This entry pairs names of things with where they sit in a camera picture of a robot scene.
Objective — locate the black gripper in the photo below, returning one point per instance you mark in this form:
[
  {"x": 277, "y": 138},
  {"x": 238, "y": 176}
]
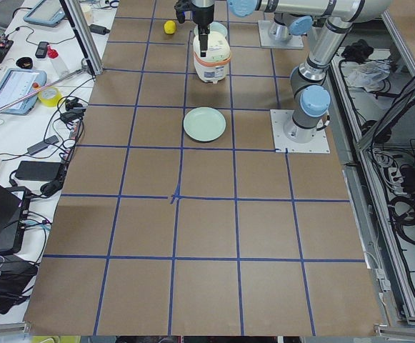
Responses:
[{"x": 203, "y": 16}]

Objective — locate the white rice cooker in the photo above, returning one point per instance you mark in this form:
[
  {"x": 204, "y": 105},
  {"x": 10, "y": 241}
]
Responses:
[{"x": 215, "y": 65}]

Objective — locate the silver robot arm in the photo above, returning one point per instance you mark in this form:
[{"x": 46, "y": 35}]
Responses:
[
  {"x": 339, "y": 15},
  {"x": 285, "y": 26}
]

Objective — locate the pale green plate near potato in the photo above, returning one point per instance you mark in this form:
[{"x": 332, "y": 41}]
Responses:
[{"x": 218, "y": 27}]

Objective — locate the yellow toy potato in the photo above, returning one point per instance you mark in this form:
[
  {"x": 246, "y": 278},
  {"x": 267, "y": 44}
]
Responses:
[{"x": 170, "y": 27}]

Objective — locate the pale green plate far side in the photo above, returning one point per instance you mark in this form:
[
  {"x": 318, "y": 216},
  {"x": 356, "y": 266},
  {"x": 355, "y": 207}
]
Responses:
[{"x": 204, "y": 124}]

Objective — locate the white plastic cup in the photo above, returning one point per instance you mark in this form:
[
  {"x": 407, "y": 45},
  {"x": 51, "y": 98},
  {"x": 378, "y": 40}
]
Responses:
[{"x": 88, "y": 14}]

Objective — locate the black phone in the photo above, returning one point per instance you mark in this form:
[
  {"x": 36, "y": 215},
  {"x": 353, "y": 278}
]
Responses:
[{"x": 42, "y": 50}]

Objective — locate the yellow tape roll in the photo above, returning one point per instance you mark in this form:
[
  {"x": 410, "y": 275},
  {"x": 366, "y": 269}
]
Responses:
[{"x": 49, "y": 96}]

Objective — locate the metal rod with red cap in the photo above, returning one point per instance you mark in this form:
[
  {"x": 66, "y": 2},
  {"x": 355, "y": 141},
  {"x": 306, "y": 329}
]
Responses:
[{"x": 83, "y": 68}]

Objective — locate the blue teach pendant tablet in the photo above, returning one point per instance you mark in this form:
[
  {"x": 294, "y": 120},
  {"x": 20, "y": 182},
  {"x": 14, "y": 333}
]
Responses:
[{"x": 18, "y": 83}]

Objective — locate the black power adapter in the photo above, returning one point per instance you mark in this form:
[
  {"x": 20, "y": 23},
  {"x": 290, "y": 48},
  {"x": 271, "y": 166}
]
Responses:
[{"x": 38, "y": 170}]

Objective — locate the black laptop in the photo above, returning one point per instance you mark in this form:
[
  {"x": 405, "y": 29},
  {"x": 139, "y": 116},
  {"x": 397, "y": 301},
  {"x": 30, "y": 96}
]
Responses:
[{"x": 14, "y": 206}]

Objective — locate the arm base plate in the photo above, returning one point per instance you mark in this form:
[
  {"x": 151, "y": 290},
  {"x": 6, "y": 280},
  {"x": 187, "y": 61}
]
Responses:
[
  {"x": 276, "y": 36},
  {"x": 290, "y": 138}
]

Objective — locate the aluminium frame post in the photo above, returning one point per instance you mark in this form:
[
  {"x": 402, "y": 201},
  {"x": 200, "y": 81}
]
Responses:
[{"x": 76, "y": 18}]

